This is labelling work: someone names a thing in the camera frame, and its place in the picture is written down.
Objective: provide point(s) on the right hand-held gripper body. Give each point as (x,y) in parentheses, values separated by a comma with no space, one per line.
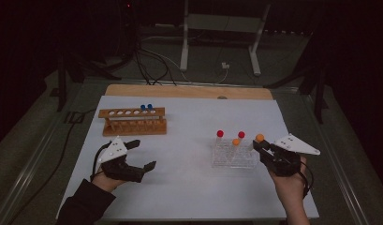
(286,162)

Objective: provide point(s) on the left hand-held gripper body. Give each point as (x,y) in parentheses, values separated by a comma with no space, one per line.
(114,150)

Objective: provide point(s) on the orange cap test tube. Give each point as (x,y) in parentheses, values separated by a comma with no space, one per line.
(235,142)
(259,137)

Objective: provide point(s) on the wooden test tube rack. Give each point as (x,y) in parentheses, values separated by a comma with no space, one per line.
(133,129)

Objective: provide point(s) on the red cap test tube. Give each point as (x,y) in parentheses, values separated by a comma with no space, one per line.
(220,133)
(241,134)

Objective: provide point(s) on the clear acrylic test tube rack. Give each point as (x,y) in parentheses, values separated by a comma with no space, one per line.
(232,159)

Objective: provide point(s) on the blue cap test tube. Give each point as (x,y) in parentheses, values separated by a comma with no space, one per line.
(143,107)
(150,106)

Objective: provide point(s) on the person's right hand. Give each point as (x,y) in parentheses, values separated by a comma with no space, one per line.
(289,190)

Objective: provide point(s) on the person's left hand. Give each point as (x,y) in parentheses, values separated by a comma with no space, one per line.
(106,182)

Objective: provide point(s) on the white table sheet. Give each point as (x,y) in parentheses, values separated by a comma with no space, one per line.
(186,187)

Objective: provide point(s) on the black tripod stand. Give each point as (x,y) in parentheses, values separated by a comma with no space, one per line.
(319,93)
(61,84)

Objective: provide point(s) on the white power plug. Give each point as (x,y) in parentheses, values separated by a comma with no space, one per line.
(225,65)

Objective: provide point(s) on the grey metal stand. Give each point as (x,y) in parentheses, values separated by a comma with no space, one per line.
(223,23)

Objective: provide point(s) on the metal floor rail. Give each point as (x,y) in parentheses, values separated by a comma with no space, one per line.
(30,170)
(348,184)

